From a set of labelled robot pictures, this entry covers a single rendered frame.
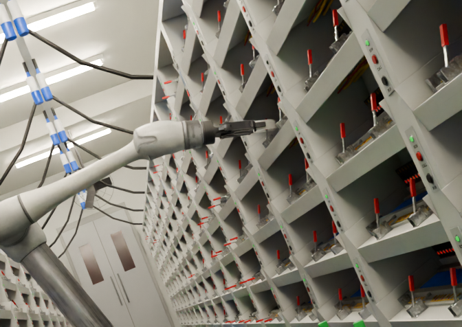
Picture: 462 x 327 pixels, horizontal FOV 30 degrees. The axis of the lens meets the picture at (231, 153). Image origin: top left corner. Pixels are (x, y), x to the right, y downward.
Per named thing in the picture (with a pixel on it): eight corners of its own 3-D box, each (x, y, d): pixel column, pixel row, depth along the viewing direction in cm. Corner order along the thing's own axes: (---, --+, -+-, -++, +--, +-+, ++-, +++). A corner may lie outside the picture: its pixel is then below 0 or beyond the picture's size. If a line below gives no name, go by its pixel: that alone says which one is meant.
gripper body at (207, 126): (201, 148, 274) (230, 144, 275) (203, 142, 265) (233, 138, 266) (199, 125, 275) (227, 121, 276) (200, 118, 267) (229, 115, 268)
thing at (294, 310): (328, 332, 290) (303, 300, 291) (295, 332, 349) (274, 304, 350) (374, 295, 294) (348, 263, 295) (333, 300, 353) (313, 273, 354)
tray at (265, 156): (299, 131, 229) (276, 104, 230) (265, 171, 288) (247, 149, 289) (355, 88, 233) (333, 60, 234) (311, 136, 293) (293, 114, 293)
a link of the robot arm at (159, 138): (182, 118, 264) (179, 118, 277) (131, 124, 262) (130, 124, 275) (186, 153, 264) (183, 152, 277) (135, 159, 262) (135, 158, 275)
